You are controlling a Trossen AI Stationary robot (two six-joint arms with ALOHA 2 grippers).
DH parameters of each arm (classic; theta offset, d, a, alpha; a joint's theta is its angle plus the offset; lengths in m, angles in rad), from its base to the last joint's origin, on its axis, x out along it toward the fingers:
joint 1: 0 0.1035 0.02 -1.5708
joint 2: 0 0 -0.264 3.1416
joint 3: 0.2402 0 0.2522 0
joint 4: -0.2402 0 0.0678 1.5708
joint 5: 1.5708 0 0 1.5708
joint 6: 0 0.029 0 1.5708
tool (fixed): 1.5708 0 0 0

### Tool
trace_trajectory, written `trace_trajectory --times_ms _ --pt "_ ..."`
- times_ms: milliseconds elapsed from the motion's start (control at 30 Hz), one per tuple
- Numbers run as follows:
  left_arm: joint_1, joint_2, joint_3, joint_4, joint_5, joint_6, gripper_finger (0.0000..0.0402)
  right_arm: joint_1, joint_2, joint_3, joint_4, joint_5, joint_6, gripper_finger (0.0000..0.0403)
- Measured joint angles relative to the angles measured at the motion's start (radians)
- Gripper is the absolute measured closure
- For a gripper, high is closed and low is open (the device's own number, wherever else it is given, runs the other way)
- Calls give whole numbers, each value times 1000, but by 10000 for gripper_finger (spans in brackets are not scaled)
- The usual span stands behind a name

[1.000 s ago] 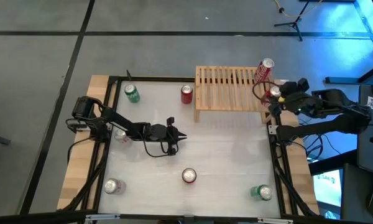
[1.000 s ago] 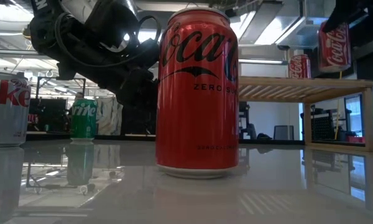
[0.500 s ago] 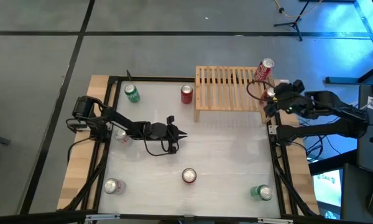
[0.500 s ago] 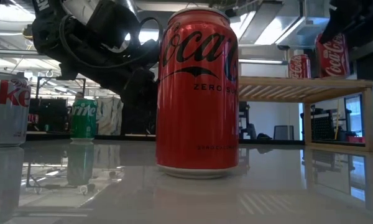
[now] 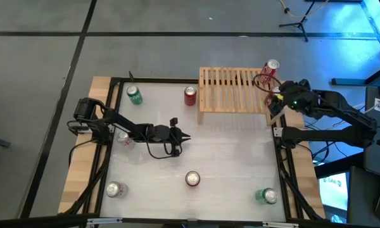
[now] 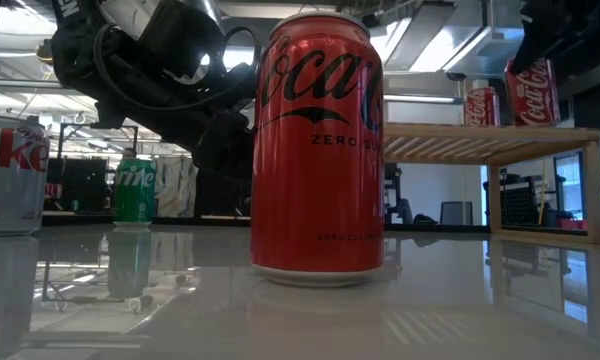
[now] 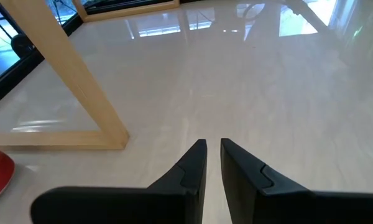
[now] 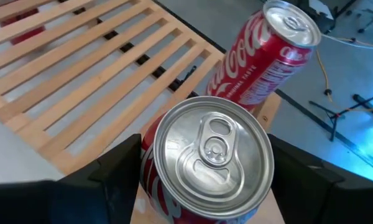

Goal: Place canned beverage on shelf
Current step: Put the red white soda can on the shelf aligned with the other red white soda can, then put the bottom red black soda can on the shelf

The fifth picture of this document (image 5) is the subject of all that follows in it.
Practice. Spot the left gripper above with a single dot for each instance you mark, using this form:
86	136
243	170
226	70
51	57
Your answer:
160	133

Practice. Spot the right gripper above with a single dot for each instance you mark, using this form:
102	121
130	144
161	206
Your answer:
291	96

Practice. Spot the red can black lettering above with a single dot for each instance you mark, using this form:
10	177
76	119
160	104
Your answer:
192	179
190	98

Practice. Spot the silver Diet Coke can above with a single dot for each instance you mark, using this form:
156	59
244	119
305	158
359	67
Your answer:
123	138
115	189

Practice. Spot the green Sprite can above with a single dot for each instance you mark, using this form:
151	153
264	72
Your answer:
266	195
135	96

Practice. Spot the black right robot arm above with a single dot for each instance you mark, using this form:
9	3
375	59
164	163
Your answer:
335	104

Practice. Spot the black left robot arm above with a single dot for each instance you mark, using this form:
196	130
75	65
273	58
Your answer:
123	122

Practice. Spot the wooden slatted shelf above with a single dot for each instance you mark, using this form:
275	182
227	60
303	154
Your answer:
221	95

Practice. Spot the black stand base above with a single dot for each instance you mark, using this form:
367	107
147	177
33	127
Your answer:
351	81

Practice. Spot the black tripod stand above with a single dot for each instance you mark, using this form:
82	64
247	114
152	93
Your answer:
301	23

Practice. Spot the computer monitor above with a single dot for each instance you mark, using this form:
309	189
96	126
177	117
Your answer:
334	190

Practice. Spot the black computer case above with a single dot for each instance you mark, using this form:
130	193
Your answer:
364	196

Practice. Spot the white corner bracket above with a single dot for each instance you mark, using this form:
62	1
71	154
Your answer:
277	131

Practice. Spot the black table frame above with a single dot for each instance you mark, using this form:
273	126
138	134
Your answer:
158	80

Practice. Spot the small black post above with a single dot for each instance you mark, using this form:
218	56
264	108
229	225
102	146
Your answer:
131	76

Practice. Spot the silver frame bracket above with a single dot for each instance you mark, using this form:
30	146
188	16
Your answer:
280	225
104	221

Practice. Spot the metal frame rail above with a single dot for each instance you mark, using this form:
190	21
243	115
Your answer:
375	22

